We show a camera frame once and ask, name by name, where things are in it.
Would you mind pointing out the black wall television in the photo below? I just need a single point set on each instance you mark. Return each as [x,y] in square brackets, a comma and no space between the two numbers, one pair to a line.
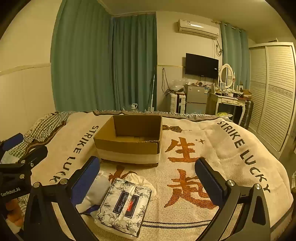
[201,64]

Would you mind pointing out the white louvred wardrobe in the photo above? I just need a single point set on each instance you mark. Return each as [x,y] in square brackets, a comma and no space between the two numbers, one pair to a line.
[275,92]

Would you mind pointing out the orange plush toy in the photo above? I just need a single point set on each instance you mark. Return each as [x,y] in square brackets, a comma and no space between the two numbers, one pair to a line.
[12,208]

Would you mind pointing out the floral tissue pack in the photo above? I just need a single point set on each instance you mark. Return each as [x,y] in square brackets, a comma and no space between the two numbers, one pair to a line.
[122,206]

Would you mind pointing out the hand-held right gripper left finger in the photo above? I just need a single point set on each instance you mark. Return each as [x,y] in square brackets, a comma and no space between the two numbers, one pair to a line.
[86,178]

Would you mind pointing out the grey mini fridge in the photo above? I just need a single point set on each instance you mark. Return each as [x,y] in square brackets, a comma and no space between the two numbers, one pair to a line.
[196,97]

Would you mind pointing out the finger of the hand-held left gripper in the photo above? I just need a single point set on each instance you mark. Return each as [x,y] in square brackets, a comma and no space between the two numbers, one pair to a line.
[34,155]
[13,141]

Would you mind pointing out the narrow green curtain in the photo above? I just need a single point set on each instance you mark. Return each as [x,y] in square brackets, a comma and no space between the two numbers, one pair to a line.
[233,46]

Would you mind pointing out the oval white mirror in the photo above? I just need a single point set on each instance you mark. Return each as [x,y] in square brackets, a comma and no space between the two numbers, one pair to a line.
[226,75]

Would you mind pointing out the checked bedsheet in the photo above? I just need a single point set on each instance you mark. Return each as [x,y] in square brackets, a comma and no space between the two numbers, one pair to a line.
[46,125]

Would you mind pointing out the clear plastic bag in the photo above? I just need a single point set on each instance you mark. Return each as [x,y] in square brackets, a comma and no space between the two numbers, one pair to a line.
[177,85]

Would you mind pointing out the white suitcase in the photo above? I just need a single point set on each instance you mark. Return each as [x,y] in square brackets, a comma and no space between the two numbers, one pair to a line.
[174,103]

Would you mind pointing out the white mop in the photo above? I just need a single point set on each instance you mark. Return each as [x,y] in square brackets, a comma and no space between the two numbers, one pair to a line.
[152,92]

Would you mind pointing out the printed cream blanket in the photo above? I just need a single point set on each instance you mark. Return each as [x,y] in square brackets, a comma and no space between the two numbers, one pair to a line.
[208,143]

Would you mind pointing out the cardboard box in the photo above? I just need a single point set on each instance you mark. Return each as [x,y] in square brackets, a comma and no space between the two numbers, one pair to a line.
[129,150]

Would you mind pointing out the wastebasket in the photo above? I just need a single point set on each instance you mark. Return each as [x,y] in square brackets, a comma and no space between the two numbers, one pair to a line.
[223,115]

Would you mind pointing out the white vanity table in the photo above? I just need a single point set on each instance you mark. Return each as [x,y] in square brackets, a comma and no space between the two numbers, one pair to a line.
[224,100]

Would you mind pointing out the wide green curtain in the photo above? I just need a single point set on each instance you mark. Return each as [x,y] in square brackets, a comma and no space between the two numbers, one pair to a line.
[81,58]

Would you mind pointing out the dark suitcase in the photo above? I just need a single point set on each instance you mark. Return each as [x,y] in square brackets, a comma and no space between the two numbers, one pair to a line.
[248,113]

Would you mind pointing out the white fluffy cloth bundle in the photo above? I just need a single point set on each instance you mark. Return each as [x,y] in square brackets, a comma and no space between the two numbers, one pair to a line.
[100,185]

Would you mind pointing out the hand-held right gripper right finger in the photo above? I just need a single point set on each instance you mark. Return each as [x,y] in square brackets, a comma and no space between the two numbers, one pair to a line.
[208,180]

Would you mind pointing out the white air conditioner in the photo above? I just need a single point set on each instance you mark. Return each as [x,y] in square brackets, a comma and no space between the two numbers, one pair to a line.
[198,29]

